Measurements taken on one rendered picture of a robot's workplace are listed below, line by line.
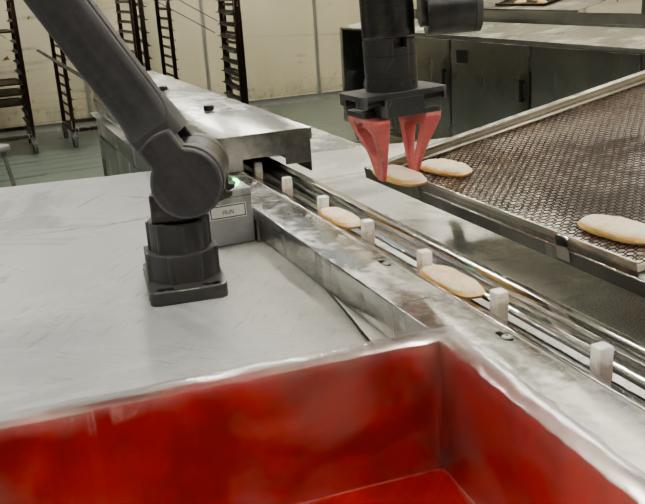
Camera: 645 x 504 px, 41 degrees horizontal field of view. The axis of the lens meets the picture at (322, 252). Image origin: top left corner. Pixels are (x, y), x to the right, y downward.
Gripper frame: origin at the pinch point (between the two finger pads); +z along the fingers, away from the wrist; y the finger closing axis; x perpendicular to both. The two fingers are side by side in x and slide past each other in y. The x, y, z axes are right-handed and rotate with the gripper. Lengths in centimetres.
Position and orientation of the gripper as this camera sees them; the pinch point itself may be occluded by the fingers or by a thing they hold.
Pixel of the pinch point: (397, 170)
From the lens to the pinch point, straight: 96.9
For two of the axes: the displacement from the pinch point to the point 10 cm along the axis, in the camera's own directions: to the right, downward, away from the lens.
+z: 0.9, 9.5, 3.1
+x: -3.8, -2.5, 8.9
